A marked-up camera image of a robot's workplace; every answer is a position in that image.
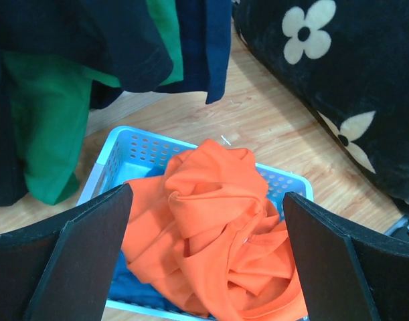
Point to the light blue plastic basket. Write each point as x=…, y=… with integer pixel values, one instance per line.
x=131, y=153

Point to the black printed t shirt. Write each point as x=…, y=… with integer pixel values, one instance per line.
x=12, y=181

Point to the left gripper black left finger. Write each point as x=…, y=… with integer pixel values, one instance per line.
x=61, y=268

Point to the navy blue t shirt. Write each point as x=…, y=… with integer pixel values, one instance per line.
x=169, y=47

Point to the green t shirt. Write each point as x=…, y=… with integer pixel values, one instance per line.
x=52, y=61

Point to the teal blue t shirt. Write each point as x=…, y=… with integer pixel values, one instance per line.
x=127, y=288

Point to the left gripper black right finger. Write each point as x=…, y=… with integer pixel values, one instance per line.
x=347, y=271

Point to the orange t shirt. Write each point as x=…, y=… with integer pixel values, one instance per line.
x=205, y=235

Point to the black floral blanket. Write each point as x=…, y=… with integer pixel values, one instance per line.
x=348, y=61

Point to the aluminium rail frame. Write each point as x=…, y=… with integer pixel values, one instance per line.
x=400, y=230

